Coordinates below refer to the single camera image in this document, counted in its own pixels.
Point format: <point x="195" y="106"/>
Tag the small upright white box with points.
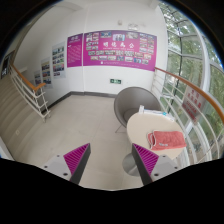
<point x="141" y="109"/>

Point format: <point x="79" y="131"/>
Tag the large magenta photo poster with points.
<point x="120" y="50"/>

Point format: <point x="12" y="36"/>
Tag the grey round shell chair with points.
<point x="133" y="100"/>

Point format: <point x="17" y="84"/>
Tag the coral pink towel white trim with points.
<point x="168" y="140"/>

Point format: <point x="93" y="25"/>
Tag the white-framed glass window wall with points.
<point x="191" y="46"/>

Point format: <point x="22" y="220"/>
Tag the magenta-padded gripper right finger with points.
<point x="146" y="159"/>

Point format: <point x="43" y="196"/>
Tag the green exit sign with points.
<point x="115" y="81"/>

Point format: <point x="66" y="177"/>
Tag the white wall emergency light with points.
<point x="133" y="26"/>

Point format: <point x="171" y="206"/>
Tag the white stair railing wooden handrail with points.
<point x="28" y="86"/>

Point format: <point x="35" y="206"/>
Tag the narrow magenta text poster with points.
<point x="74" y="50"/>

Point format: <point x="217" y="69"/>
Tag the white photo wall poster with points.
<point x="58" y="60"/>
<point x="37" y="78"/>
<point x="46" y="72"/>

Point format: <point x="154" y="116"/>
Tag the flat white blue box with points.
<point x="169" y="117"/>

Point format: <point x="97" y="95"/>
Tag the grey round table base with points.
<point x="128" y="165"/>

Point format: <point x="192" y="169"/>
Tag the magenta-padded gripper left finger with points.
<point x="75" y="158"/>

